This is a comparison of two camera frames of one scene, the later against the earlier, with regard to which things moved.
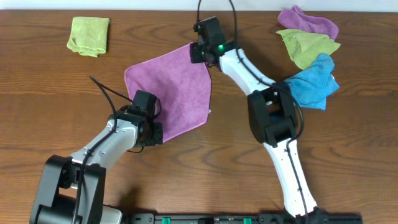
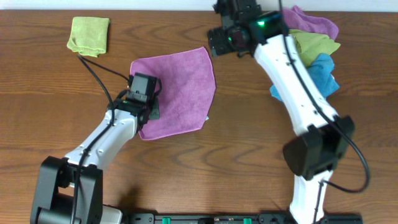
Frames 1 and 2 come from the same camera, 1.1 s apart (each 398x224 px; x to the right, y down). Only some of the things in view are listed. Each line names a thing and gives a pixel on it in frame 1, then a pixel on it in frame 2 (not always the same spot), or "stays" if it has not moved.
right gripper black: (195, 58) to (217, 43)
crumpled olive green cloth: (303, 46) stays
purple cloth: (183, 88) stays
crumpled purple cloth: (293, 18) stays
